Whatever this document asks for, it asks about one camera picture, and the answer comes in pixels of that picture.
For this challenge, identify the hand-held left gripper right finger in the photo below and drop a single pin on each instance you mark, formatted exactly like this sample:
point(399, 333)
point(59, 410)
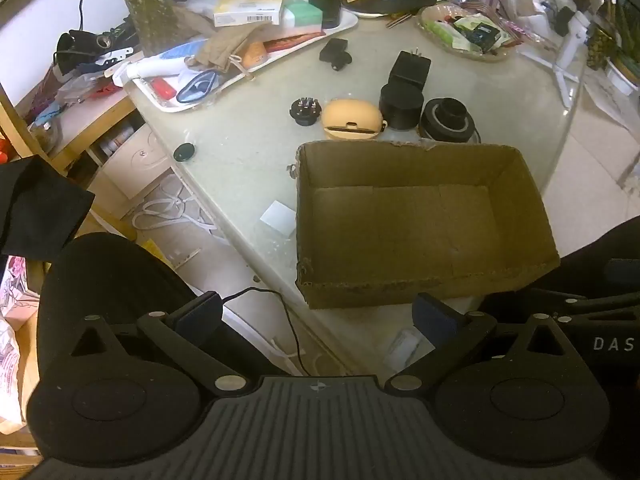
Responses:
point(435, 322)

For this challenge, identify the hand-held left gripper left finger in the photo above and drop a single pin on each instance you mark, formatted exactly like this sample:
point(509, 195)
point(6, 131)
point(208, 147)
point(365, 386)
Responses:
point(197, 317)

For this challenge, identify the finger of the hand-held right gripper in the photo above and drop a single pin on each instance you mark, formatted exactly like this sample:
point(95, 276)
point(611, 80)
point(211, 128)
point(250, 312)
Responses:
point(575, 302)

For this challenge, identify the brown cardboard box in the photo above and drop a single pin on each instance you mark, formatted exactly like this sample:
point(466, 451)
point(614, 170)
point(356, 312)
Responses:
point(400, 225)

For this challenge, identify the black tape roll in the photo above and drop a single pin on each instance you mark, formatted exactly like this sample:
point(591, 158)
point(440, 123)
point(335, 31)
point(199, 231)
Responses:
point(447, 131)

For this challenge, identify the small black round cap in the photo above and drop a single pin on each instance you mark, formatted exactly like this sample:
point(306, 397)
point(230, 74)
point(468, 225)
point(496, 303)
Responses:
point(452, 109)

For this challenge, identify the black cylinder container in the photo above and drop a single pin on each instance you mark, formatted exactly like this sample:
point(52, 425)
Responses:
point(401, 105)

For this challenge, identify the beige earbud case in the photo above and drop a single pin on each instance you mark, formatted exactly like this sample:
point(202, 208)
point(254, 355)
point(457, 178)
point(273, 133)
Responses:
point(345, 117)

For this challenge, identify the black round plug adapter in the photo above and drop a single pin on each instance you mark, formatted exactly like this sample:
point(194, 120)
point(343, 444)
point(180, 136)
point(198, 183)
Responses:
point(305, 112)

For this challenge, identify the black power adapter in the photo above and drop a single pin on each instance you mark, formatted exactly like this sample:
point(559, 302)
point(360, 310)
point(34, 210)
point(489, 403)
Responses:
point(410, 67)

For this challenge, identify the person's right leg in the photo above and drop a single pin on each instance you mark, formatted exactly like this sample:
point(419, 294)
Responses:
point(600, 255)

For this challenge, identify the person's leg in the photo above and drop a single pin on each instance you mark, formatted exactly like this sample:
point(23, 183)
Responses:
point(600, 255)
point(115, 280)

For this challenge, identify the person's left leg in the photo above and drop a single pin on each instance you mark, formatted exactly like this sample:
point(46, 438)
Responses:
point(115, 280)

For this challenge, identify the white card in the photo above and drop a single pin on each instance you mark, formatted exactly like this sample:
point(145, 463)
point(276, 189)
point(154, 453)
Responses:
point(277, 217)

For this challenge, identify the black round disc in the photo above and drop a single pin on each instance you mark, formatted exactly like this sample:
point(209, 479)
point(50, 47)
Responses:
point(184, 152)

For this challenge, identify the white cabinet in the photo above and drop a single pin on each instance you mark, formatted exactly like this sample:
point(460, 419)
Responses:
point(135, 160)

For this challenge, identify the wooden side table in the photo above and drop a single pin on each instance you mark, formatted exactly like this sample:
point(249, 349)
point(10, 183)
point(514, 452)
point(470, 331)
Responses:
point(85, 115)

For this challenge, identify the small red packet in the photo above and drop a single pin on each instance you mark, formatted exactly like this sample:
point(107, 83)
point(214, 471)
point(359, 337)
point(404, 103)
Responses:
point(162, 87)

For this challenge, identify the white tube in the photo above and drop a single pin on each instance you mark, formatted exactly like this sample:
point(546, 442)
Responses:
point(150, 67)

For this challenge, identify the white tripod stand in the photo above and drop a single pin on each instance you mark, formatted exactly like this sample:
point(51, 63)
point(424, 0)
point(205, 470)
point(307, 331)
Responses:
point(570, 45)

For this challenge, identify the glass bowl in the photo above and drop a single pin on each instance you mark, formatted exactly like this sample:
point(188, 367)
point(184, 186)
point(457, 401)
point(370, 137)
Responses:
point(500, 52)

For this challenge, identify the green wipes packet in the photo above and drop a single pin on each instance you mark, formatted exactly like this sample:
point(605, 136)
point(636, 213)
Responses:
point(449, 32)

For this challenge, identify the red envelope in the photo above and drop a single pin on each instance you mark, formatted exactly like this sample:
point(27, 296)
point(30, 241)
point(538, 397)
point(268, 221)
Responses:
point(292, 40)

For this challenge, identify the white tray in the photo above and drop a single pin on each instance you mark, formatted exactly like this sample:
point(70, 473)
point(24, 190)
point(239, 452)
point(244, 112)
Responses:
point(347, 22)

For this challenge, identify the yellow box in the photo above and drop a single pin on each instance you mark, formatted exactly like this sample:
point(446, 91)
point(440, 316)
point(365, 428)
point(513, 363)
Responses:
point(247, 5)

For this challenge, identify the textured glass vase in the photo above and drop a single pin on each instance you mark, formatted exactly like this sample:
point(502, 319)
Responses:
point(145, 5)

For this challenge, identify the green tissue pack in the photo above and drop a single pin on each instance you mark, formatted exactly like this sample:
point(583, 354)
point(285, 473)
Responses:
point(302, 17)

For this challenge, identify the small black camera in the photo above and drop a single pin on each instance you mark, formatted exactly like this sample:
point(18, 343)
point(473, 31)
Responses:
point(334, 52)

